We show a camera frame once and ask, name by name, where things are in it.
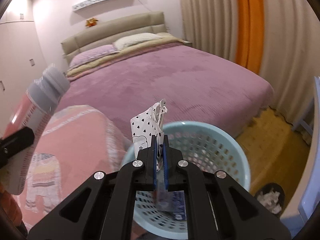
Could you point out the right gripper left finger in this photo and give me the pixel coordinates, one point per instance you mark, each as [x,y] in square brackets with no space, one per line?
[102,206]

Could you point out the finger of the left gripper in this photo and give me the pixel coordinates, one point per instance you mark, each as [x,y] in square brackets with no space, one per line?
[14,144]

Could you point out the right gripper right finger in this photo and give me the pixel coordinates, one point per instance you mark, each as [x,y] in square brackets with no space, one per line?
[218,207]

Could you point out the pink bottle white cap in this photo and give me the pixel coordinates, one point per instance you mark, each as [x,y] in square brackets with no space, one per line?
[36,108]

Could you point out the white heart pattern paper bag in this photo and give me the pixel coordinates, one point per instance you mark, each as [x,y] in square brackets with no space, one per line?
[147,124]

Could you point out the black trash bin with tissues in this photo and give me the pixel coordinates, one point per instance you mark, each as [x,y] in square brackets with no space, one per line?
[272,197]

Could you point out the blue printed package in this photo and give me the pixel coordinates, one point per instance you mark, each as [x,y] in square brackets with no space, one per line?
[172,203]

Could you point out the light blue laundry basket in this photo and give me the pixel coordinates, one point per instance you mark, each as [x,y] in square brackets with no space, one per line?
[208,147]

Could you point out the pink elephant blanket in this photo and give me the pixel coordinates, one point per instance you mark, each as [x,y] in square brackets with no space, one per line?
[78,141]

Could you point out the white wardrobe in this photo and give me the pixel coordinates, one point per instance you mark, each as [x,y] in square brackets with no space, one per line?
[21,56]

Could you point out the purple pillow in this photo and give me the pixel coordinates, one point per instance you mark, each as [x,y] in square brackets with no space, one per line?
[93,54]

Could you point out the purple bed with headboard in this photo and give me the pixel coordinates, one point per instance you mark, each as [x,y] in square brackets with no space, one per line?
[196,85]

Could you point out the orange plush toy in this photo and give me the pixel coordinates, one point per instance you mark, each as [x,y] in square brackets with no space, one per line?
[91,22]

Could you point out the white dotted pillow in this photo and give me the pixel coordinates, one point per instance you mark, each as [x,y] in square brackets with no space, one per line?
[135,39]

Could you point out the beige curtain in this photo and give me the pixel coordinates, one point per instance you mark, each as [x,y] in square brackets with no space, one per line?
[276,39]

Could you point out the folded beige quilt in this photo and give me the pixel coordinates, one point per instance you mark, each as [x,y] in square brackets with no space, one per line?
[167,40]

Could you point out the orange curtain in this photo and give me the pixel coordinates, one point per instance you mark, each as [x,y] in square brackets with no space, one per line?
[251,29]

